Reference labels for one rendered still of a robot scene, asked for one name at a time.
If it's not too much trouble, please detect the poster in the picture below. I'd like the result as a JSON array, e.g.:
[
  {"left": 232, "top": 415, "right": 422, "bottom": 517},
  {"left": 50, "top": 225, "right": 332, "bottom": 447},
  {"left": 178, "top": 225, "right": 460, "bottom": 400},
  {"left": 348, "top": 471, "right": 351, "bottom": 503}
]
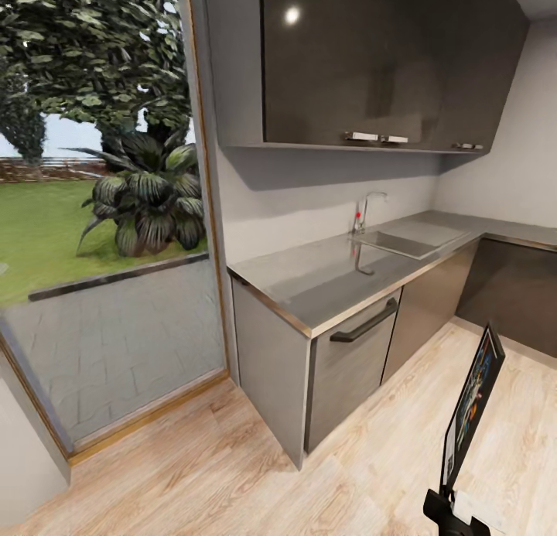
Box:
[{"left": 439, "top": 320, "right": 506, "bottom": 496}]

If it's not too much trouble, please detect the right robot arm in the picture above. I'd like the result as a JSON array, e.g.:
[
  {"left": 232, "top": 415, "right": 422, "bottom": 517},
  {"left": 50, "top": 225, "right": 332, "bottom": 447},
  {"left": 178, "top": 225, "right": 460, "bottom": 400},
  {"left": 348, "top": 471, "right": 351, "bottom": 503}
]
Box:
[{"left": 423, "top": 484, "right": 511, "bottom": 536}]

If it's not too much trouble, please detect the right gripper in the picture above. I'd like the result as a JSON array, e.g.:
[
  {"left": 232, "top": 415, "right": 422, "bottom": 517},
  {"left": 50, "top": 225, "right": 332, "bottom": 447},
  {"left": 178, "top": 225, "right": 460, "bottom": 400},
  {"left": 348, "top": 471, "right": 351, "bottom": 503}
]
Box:
[{"left": 423, "top": 484, "right": 491, "bottom": 536}]

